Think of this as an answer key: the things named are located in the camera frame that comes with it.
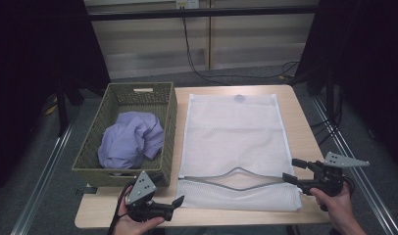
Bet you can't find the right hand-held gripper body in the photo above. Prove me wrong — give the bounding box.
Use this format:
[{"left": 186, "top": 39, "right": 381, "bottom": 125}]
[{"left": 298, "top": 151, "right": 371, "bottom": 198}]

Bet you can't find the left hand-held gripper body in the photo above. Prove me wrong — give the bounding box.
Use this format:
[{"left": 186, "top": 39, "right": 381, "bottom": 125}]
[{"left": 125, "top": 170, "right": 175, "bottom": 223}]

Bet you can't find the purple shirt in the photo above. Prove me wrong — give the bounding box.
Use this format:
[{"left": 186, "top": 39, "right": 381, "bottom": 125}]
[{"left": 97, "top": 111, "right": 166, "bottom": 170}]

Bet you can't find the green woven basket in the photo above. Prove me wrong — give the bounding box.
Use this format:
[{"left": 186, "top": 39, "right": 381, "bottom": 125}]
[{"left": 72, "top": 81, "right": 178, "bottom": 189}]

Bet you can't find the white mesh laundry bag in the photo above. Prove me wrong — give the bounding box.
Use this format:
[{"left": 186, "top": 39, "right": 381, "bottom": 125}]
[{"left": 176, "top": 93, "right": 303, "bottom": 212}]

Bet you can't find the person's right hand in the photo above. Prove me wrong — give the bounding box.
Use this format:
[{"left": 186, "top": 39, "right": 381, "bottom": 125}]
[{"left": 310, "top": 184, "right": 356, "bottom": 226}]

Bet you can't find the person's left hand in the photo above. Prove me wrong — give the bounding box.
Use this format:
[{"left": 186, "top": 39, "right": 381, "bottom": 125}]
[{"left": 113, "top": 185, "right": 166, "bottom": 235}]

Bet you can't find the grey tape piece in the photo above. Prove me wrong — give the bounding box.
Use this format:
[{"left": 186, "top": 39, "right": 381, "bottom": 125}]
[{"left": 76, "top": 185, "right": 99, "bottom": 197}]

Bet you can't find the black metal stand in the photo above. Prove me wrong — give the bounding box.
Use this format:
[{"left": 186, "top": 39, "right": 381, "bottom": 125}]
[{"left": 54, "top": 76, "right": 85, "bottom": 138}]

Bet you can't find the dark curtain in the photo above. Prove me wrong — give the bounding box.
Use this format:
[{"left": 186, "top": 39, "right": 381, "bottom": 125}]
[
  {"left": 0, "top": 0, "right": 112, "bottom": 199},
  {"left": 294, "top": 0, "right": 398, "bottom": 170}
]

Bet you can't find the yellow floor object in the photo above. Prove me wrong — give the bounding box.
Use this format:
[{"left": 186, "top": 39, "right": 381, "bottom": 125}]
[{"left": 42, "top": 93, "right": 60, "bottom": 116}]

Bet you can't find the black horizontal bar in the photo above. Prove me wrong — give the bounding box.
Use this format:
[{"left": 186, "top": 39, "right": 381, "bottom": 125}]
[{"left": 88, "top": 5, "right": 319, "bottom": 23}]

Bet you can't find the right hand-held gripper cable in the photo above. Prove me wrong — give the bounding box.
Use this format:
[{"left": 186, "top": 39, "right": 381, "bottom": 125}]
[{"left": 342, "top": 175, "right": 356, "bottom": 197}]

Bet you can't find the hand-held gripper cable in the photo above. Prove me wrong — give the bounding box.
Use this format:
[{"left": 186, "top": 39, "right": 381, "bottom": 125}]
[
  {"left": 342, "top": 175, "right": 356, "bottom": 197},
  {"left": 107, "top": 182, "right": 136, "bottom": 235}
]

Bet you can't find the left hand-held gripper cable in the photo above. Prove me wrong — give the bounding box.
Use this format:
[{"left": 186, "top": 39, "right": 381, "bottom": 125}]
[{"left": 107, "top": 182, "right": 136, "bottom": 235}]

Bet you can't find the bundle of black floor cables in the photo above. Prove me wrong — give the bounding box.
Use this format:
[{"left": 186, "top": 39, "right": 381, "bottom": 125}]
[{"left": 309, "top": 87, "right": 346, "bottom": 147}]

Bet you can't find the metal floor rail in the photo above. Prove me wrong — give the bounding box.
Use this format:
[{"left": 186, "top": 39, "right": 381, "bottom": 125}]
[
  {"left": 311, "top": 97, "right": 398, "bottom": 235},
  {"left": 10, "top": 109, "right": 78, "bottom": 235}
]

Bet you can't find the long black wall cable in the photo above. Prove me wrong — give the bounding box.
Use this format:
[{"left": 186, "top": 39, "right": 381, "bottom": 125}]
[{"left": 181, "top": 16, "right": 301, "bottom": 86}]

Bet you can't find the white wall socket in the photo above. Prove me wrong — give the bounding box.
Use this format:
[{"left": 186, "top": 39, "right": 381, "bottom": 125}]
[{"left": 175, "top": 0, "right": 200, "bottom": 10}]

